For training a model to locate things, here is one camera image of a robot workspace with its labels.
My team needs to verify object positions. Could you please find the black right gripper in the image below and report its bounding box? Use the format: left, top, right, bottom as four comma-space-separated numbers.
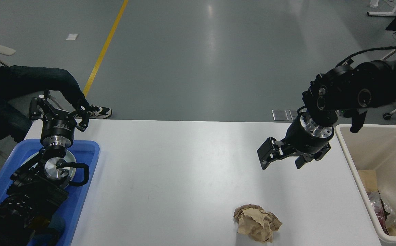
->
257, 112, 334, 170

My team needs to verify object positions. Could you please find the crushed red can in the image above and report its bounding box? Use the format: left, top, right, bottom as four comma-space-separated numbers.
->
367, 191, 389, 235

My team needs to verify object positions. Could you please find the white desk frame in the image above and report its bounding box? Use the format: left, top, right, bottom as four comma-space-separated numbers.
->
367, 0, 396, 17

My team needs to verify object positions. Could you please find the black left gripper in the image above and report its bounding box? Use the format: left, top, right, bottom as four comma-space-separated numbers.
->
29, 95, 90, 148

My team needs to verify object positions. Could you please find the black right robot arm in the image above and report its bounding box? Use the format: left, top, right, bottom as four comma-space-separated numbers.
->
257, 46, 396, 170

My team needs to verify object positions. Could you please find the beige plastic bin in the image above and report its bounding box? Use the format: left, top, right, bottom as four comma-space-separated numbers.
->
334, 124, 396, 245

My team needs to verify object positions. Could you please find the floor outlet plate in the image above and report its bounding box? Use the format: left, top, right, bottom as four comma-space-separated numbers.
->
271, 110, 302, 121

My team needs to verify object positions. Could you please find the brown paper bag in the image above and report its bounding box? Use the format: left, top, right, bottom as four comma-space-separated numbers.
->
357, 170, 379, 192

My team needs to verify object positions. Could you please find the crumpled brown paper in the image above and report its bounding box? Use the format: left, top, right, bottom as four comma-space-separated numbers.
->
233, 204, 283, 244

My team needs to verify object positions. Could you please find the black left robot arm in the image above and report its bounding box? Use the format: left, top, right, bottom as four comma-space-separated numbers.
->
0, 90, 90, 246

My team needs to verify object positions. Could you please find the seated person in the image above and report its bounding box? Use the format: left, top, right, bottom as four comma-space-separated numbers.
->
0, 65, 112, 143

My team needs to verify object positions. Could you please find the blue plastic tray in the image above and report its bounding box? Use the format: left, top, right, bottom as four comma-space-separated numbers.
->
0, 138, 100, 246

